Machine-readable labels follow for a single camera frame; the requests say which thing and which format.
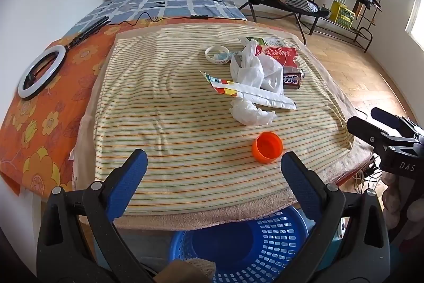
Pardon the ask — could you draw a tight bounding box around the yellow crate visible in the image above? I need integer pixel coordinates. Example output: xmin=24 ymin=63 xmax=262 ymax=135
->
xmin=329 ymin=1 xmax=356 ymax=29

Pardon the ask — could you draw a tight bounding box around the striped grey cloth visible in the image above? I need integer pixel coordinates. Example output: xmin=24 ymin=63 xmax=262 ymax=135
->
xmin=283 ymin=0 xmax=320 ymax=13

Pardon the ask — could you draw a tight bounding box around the blue plastic basket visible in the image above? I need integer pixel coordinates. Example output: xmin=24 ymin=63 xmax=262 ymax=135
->
xmin=169 ymin=205 xmax=315 ymax=283

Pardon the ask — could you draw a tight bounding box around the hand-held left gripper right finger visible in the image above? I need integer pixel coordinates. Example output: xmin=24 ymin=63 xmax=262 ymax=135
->
xmin=268 ymin=151 xmax=391 ymax=283

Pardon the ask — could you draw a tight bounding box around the long white wrapper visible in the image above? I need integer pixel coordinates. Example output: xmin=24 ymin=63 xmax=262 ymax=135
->
xmin=200 ymin=71 xmax=296 ymax=110

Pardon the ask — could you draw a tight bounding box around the white plastic bag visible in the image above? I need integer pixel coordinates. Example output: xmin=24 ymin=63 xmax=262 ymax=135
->
xmin=230 ymin=40 xmax=285 ymax=94

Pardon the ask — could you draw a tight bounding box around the green and white carton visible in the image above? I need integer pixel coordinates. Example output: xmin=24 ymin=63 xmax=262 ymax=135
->
xmin=239 ymin=37 xmax=285 ymax=46

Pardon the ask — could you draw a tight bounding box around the orange floral sheet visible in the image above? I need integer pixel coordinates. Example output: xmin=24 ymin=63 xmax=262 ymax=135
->
xmin=0 ymin=13 xmax=160 ymax=195

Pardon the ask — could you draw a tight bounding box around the striped towel blanket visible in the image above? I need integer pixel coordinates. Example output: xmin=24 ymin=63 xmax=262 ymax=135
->
xmin=73 ymin=25 xmax=372 ymax=227

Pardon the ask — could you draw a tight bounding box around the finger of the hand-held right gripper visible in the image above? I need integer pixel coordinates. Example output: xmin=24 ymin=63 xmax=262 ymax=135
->
xmin=347 ymin=116 xmax=415 ymax=148
xmin=370 ymin=107 xmax=422 ymax=138

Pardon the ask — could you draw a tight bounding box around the window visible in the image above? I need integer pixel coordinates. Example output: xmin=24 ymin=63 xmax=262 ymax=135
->
xmin=405 ymin=0 xmax=424 ymax=50

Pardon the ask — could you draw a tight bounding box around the teal packet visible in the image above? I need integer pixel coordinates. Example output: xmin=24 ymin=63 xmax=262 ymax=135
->
xmin=217 ymin=50 xmax=244 ymax=60

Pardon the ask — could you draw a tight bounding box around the black cable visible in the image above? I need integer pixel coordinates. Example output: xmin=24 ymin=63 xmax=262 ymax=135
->
xmin=106 ymin=12 xmax=193 ymax=27

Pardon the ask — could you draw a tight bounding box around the red cardboard box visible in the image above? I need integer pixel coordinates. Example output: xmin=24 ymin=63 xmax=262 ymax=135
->
xmin=255 ymin=45 xmax=300 ymax=75

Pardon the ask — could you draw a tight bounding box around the white tissue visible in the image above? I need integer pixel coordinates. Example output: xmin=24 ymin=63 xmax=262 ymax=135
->
xmin=229 ymin=98 xmax=277 ymax=127

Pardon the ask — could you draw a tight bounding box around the orange plastic cup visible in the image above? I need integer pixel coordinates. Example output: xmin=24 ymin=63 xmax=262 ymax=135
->
xmin=252 ymin=132 xmax=284 ymax=164

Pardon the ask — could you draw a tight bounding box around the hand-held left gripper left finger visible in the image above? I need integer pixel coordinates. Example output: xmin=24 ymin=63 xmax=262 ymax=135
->
xmin=36 ymin=149 xmax=156 ymax=283

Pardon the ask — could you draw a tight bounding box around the white wristband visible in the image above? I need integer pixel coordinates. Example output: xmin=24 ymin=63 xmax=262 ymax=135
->
xmin=205 ymin=45 xmax=231 ymax=66

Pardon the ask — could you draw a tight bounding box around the ring light with stand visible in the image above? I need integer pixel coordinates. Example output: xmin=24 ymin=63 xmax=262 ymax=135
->
xmin=17 ymin=16 xmax=110 ymax=101

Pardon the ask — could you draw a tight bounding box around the blue plaid sheet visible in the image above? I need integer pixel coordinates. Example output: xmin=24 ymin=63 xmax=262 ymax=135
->
xmin=63 ymin=0 xmax=247 ymax=36

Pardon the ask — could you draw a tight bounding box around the tan fuzzy cloth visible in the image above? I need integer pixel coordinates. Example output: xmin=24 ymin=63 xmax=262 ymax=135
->
xmin=159 ymin=258 xmax=217 ymax=283

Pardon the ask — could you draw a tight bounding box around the dark snack bar wrapper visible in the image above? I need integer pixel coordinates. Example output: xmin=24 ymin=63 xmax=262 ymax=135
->
xmin=282 ymin=69 xmax=304 ymax=89

